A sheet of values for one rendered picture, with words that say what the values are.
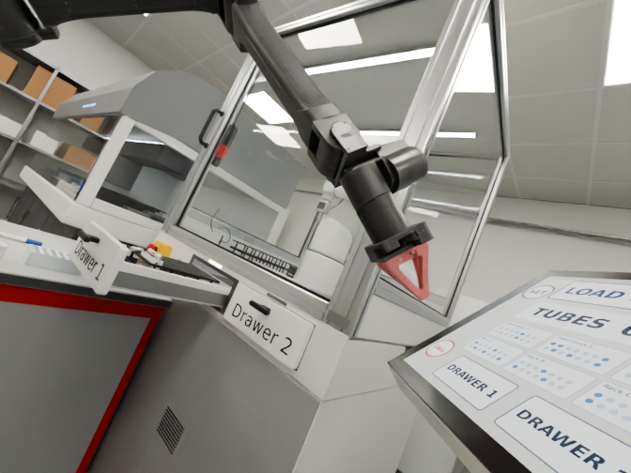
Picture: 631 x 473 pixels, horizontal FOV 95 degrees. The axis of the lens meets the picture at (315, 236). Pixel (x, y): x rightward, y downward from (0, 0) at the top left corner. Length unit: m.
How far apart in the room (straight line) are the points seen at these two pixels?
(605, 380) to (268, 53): 0.58
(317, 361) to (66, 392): 0.77
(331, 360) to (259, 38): 0.64
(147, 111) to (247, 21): 1.16
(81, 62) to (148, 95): 3.48
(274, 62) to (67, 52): 4.73
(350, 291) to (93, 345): 0.79
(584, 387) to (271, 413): 0.61
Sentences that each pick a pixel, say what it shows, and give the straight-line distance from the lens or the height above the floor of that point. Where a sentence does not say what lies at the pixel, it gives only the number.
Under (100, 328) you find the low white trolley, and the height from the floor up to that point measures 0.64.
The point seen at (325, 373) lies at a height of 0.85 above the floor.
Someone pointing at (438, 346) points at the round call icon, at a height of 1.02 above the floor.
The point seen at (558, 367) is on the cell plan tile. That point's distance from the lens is 0.37.
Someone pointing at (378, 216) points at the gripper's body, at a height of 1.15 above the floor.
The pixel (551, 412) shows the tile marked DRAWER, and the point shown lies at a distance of 0.33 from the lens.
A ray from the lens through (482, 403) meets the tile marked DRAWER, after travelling 0.35.
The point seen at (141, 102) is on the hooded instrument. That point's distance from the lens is 1.73.
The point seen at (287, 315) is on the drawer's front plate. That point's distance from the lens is 0.75.
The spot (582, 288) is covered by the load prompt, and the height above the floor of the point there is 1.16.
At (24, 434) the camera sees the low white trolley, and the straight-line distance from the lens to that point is 1.24.
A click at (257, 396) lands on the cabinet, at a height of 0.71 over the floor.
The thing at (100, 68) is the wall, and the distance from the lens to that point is 5.22.
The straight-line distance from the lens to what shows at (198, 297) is 0.89.
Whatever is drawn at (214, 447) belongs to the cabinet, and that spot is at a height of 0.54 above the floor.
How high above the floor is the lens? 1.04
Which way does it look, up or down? 7 degrees up
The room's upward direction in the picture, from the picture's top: 23 degrees clockwise
